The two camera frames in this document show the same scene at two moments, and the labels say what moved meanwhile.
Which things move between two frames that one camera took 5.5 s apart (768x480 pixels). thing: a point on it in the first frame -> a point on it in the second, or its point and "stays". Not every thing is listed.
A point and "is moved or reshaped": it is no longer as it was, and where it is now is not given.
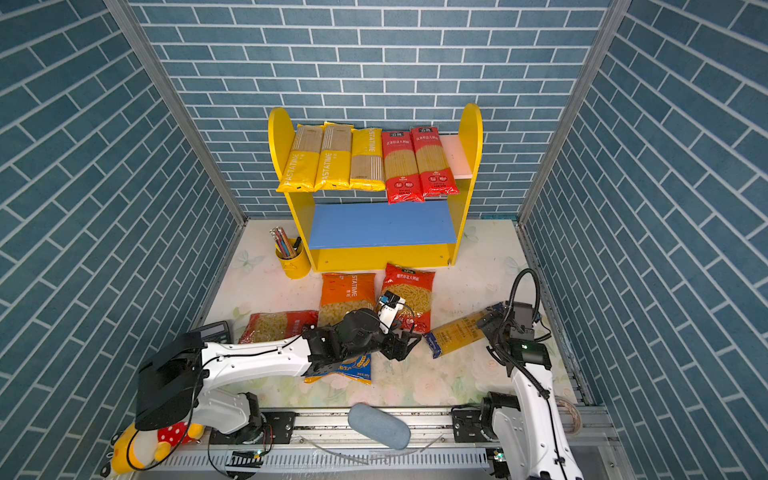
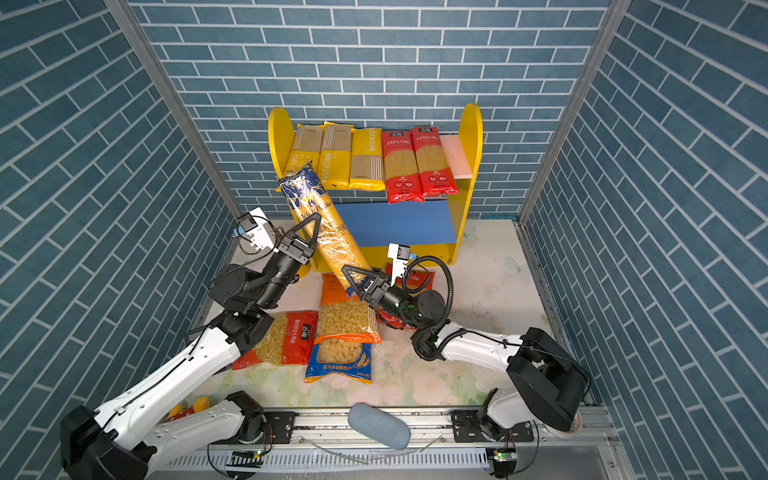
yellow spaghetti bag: x=335 y=164 stays
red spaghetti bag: x=403 y=181 stays
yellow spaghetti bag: x=299 y=173 stays
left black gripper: x=392 y=351 -> x=295 y=253
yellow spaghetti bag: x=367 y=171 stays
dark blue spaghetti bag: x=465 y=331 is moved or reshaped
